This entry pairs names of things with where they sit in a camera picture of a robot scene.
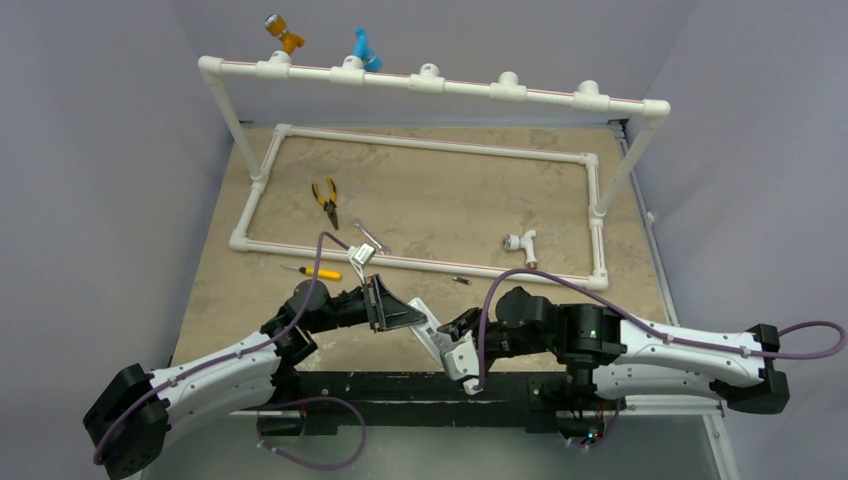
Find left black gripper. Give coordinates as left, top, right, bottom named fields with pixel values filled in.
left=307, top=274, right=425, bottom=335

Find white remote control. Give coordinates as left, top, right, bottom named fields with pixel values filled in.
left=408, top=298, right=453, bottom=370

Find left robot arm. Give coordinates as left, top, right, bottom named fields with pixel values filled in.
left=83, top=275, right=429, bottom=479

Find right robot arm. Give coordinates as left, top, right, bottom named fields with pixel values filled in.
left=437, top=287, right=790, bottom=415

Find silver open-end wrench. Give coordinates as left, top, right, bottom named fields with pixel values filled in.
left=352, top=218, right=392, bottom=255

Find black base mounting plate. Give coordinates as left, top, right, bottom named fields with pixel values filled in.
left=254, top=372, right=626, bottom=444

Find white PVC tap fitting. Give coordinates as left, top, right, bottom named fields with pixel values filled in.
left=502, top=229, right=538, bottom=269

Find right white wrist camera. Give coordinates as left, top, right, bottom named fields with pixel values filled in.
left=440, top=332, right=481, bottom=396

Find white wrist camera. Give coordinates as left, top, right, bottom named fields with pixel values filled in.
left=440, top=332, right=481, bottom=396
left=347, top=243, right=376, bottom=283

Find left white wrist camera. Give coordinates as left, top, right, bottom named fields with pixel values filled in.
left=347, top=243, right=376, bottom=283

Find yellow handled screwdriver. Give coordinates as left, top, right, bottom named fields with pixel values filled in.
left=284, top=265, right=343, bottom=281

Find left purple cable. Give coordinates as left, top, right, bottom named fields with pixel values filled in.
left=91, top=230, right=367, bottom=470

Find yellow handled pliers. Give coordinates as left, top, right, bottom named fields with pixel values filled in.
left=311, top=177, right=339, bottom=230

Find aluminium extrusion rail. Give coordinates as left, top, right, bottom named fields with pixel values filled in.
left=135, top=369, right=725, bottom=419

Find blue hose nozzle fitting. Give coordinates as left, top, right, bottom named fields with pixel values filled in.
left=352, top=27, right=382, bottom=73

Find white PVC pipe frame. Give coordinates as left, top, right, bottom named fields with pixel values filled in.
left=198, top=51, right=671, bottom=291

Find orange hose nozzle fitting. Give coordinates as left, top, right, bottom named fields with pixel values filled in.
left=264, top=14, right=305, bottom=55

